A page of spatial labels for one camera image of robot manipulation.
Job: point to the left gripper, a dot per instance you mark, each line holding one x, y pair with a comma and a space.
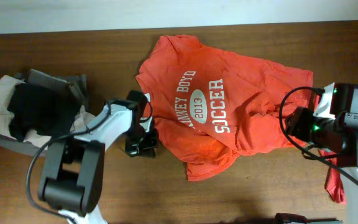
140, 144

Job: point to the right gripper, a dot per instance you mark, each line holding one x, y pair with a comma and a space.
299, 125

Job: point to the orange soccer t-shirt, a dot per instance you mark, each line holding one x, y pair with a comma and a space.
212, 106

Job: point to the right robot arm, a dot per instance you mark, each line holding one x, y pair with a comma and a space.
329, 134

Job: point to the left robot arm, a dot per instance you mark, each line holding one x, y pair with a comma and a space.
72, 178

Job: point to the red t-shirt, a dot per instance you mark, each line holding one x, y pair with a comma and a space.
334, 186

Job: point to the grey folded garment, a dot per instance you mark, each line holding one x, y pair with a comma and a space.
71, 86

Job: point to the beige folded garment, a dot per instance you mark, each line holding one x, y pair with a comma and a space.
7, 87

